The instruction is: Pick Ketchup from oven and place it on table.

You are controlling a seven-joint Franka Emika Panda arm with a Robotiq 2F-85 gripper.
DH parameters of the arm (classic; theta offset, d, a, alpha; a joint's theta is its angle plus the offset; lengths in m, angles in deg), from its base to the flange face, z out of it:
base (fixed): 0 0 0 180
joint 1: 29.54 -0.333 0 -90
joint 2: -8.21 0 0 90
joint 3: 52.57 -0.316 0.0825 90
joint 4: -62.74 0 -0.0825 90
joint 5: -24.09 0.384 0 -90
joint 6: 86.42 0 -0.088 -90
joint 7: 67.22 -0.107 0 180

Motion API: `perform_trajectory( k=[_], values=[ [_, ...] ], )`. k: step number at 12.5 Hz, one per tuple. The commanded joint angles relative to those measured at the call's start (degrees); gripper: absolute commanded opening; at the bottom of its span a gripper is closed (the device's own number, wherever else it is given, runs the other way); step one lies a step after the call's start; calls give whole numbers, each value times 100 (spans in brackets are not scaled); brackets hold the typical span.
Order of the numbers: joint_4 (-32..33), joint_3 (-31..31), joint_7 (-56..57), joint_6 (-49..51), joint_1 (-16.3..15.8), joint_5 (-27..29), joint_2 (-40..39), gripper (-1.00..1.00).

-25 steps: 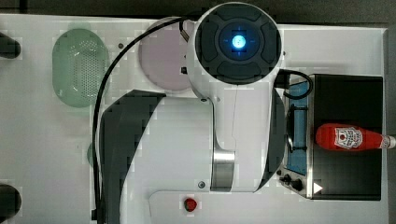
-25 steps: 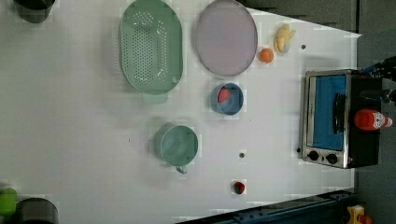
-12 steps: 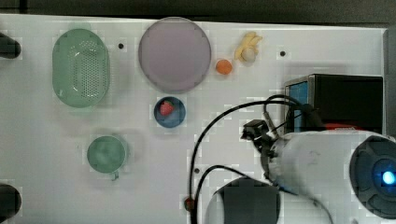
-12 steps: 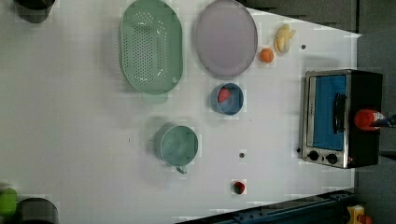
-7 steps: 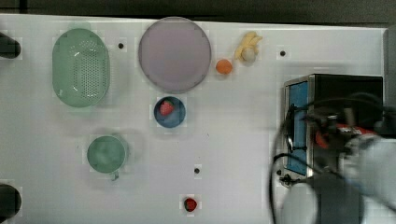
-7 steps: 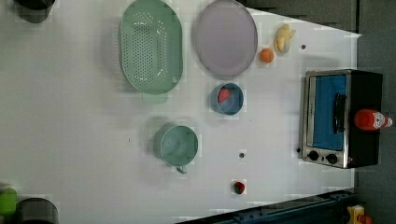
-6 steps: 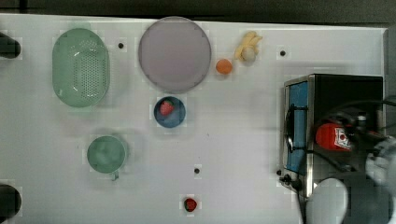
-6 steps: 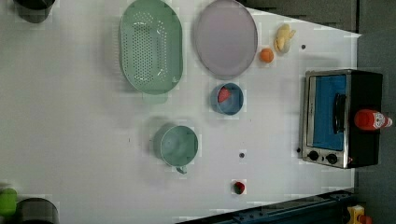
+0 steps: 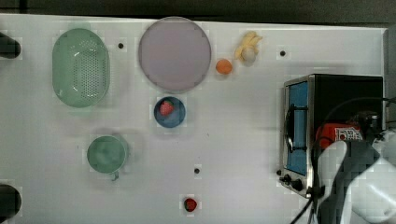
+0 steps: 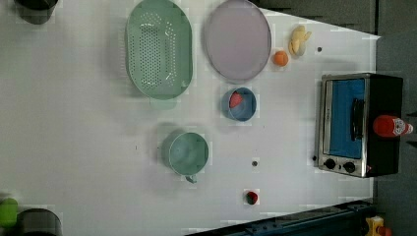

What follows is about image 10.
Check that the blue metal frame rail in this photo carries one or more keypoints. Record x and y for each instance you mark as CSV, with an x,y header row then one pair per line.
x,y
341,220

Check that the black toaster oven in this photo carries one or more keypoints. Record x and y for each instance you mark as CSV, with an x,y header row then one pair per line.
x,y
349,105

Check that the green cup object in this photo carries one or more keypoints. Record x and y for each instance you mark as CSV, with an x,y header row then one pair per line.
x,y
8,213

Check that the yellow toy figure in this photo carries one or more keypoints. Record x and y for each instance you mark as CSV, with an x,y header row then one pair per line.
x,y
377,227

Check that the green mug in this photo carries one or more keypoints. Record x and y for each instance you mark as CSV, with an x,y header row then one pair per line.
x,y
185,153

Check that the blue bowl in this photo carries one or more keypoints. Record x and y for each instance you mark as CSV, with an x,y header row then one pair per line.
x,y
244,111

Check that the lilac round plate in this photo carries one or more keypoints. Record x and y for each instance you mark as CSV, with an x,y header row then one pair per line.
x,y
238,40

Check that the orange toy fruit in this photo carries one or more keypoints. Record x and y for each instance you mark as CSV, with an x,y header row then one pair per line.
x,y
280,58

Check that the yellow banana toy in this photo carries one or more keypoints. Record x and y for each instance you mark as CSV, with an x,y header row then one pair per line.
x,y
297,44

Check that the red toy in bowl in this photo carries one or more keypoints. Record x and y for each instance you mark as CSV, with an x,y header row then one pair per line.
x,y
235,99

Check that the red ketchup bottle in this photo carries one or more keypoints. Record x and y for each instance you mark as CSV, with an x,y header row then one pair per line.
x,y
391,126

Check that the green perforated colander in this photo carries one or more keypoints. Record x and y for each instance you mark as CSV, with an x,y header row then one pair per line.
x,y
159,49

